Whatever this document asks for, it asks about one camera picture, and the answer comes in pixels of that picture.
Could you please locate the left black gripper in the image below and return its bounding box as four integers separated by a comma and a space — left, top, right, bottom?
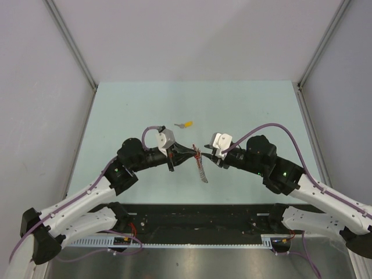
130, 141, 196, 172

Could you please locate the red handled keyring holder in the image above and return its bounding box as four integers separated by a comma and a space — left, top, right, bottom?
192, 144, 208, 184

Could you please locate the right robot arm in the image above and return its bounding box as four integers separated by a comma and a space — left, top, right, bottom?
206, 133, 371, 259

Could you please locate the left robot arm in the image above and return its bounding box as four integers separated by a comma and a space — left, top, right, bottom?
16, 132, 197, 265

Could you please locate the key with yellow tag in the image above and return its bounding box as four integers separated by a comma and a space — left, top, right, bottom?
174, 121, 193, 128

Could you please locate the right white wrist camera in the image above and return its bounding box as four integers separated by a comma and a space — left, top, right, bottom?
209, 133, 233, 160

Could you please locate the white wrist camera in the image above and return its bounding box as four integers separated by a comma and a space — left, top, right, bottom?
155, 126, 176, 157
209, 133, 233, 160

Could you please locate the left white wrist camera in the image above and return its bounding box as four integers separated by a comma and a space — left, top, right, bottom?
155, 126, 176, 157

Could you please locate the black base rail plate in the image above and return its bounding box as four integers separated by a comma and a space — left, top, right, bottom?
123, 204, 289, 235

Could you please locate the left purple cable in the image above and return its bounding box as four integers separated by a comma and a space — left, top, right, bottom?
8, 124, 166, 264

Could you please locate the purple cable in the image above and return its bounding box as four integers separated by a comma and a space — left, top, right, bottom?
8, 124, 166, 264
222, 123, 372, 277

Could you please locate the white slotted cable duct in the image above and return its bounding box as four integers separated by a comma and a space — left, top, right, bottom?
68, 234, 289, 249

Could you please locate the right aluminium frame post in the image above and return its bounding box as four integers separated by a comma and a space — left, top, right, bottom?
297, 0, 353, 90

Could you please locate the aluminium frame post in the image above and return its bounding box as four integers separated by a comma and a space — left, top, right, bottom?
42, 0, 98, 92
297, 0, 353, 90

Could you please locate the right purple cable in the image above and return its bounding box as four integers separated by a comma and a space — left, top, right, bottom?
222, 123, 372, 277

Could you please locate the left aluminium frame post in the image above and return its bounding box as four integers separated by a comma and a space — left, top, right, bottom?
42, 0, 98, 92

